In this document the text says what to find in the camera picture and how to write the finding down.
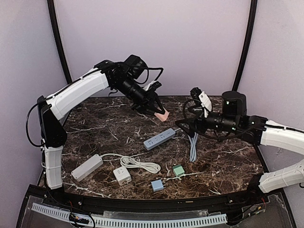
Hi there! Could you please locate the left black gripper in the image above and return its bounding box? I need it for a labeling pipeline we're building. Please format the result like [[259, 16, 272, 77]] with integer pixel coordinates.
[[114, 77, 165, 116]]

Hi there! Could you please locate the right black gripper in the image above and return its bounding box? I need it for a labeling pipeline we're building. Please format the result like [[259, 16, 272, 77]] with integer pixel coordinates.
[[175, 104, 239, 139]]

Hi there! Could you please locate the blue-grey power strip cable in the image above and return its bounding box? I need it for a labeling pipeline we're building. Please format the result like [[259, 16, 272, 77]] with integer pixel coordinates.
[[174, 128, 199, 163]]

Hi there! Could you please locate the pink plug adapter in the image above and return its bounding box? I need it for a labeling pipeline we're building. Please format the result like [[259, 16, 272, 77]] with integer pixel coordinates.
[[154, 110, 169, 122]]

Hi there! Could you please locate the blue-grey power strip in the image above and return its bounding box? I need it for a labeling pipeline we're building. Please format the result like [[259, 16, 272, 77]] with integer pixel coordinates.
[[143, 128, 176, 151]]

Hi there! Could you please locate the green plug adapter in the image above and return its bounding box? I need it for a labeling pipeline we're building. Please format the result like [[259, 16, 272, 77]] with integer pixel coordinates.
[[172, 164, 185, 177]]

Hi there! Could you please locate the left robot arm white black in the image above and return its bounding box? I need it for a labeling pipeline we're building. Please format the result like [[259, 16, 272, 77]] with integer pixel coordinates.
[[34, 55, 169, 207]]

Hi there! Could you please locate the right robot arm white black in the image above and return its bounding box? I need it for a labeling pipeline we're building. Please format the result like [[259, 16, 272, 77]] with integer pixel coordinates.
[[175, 112, 304, 206]]

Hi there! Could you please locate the blue plug adapter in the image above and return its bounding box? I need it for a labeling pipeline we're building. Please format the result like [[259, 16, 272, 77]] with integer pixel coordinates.
[[151, 180, 164, 192]]

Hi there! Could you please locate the white cube socket adapter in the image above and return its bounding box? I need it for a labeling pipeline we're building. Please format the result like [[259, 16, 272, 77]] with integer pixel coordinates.
[[113, 166, 132, 186]]

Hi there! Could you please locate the white power strip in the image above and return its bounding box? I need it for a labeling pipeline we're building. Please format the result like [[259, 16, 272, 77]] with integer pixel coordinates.
[[71, 154, 103, 182]]

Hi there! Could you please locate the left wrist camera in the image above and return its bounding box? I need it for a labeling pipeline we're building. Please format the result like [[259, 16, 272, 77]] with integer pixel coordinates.
[[123, 55, 147, 79]]

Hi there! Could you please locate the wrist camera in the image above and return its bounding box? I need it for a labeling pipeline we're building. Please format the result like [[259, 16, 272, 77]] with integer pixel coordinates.
[[123, 55, 147, 79], [222, 91, 247, 116]]

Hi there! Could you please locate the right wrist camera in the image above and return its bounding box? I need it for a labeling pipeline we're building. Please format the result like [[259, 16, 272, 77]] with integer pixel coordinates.
[[222, 91, 247, 116]]

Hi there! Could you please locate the white power strip cable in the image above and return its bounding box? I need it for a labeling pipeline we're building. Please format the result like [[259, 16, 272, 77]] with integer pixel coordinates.
[[101, 153, 162, 174]]

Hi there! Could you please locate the left black frame post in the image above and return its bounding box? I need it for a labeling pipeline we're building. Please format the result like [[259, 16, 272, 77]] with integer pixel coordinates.
[[47, 0, 73, 89]]

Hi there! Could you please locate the black frame post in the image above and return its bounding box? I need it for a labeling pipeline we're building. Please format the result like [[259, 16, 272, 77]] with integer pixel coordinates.
[[47, 0, 73, 89], [232, 0, 258, 91]]

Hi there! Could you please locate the black front frame rail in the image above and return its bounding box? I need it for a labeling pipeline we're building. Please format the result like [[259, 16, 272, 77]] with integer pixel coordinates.
[[26, 184, 268, 214]]

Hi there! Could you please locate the white slotted cable duct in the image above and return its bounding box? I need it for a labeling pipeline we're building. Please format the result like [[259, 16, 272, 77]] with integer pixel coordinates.
[[31, 202, 228, 228]]

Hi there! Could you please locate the right black frame post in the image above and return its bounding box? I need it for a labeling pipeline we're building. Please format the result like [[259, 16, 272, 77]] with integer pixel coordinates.
[[232, 0, 258, 91]]

